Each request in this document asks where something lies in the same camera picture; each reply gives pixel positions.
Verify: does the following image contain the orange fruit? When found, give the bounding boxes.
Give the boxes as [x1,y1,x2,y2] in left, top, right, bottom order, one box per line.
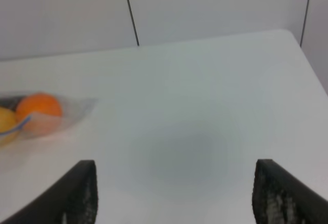
[15,93,63,135]

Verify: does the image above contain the yellow pear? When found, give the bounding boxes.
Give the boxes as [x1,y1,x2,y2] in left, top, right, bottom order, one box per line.
[1,107,19,146]

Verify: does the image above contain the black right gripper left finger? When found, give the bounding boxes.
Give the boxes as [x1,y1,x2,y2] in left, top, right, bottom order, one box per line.
[2,160,98,223]

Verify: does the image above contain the clear zip bag blue seal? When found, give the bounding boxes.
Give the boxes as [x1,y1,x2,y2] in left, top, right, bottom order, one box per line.
[1,91,97,147]

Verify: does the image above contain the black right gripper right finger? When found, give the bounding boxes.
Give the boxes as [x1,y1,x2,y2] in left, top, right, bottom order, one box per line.
[252,159,327,223]

